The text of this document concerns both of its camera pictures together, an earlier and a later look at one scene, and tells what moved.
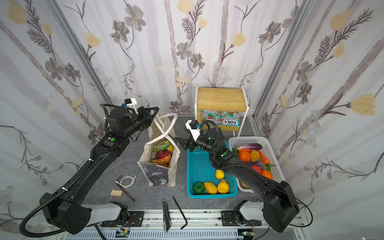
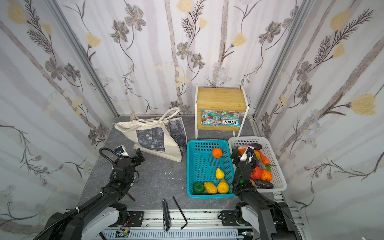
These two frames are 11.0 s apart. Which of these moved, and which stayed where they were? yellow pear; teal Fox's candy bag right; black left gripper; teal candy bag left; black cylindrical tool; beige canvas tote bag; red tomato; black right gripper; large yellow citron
Moved: black right gripper; beige canvas tote bag; black left gripper
Stayed: teal Fox's candy bag right; yellow pear; teal candy bag left; black cylindrical tool; large yellow citron; red tomato
